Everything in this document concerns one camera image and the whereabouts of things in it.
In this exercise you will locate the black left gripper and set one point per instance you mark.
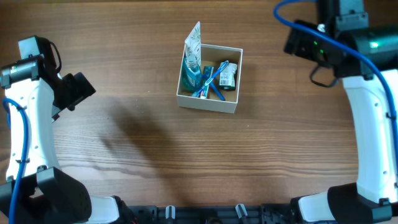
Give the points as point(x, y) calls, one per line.
point(81, 86)

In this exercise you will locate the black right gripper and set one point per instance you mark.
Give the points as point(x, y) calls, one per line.
point(301, 49)

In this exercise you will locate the green Dettol soap bar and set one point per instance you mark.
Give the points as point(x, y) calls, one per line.
point(227, 79)

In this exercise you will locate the Colgate toothpaste tube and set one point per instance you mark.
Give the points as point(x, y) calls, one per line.
point(207, 73)

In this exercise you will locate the blue disposable razor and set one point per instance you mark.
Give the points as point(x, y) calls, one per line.
point(218, 93)

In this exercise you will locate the white floral shampoo tube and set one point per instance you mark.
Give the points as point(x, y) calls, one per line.
point(193, 43)

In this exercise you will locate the blue mouthwash bottle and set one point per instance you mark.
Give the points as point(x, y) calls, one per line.
point(191, 74)

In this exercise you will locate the blue white toothbrush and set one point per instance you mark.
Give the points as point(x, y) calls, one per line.
point(208, 81)

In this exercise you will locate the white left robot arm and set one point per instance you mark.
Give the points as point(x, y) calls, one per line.
point(36, 189)

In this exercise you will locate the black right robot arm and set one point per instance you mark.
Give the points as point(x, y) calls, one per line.
point(364, 60)

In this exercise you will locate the white open cardboard box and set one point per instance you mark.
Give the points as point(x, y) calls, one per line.
point(214, 56)

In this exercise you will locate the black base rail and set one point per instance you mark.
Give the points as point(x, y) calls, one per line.
point(261, 214)

